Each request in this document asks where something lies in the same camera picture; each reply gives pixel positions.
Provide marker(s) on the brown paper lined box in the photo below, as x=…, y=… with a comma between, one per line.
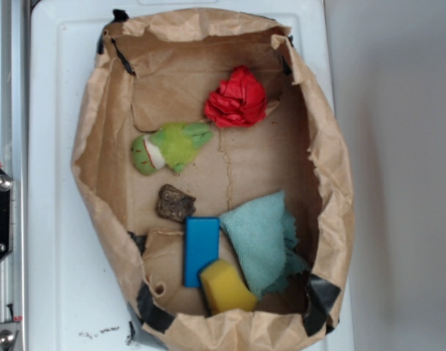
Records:
x=161, y=68

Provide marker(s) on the brown rough rock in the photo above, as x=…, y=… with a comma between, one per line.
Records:
x=174, y=204

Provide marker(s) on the green plush toy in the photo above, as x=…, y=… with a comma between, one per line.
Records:
x=173, y=145

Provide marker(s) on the blue rectangular block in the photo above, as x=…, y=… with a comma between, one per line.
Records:
x=201, y=247

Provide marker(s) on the light blue cloth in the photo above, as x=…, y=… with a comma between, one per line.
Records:
x=263, y=234

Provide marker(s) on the yellow sponge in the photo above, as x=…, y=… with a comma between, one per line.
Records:
x=224, y=289

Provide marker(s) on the white plastic tray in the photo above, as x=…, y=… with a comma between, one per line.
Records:
x=73, y=299

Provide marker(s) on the aluminium frame rail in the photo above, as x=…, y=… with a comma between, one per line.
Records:
x=14, y=115

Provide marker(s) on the silver corner bracket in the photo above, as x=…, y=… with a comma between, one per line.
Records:
x=8, y=335

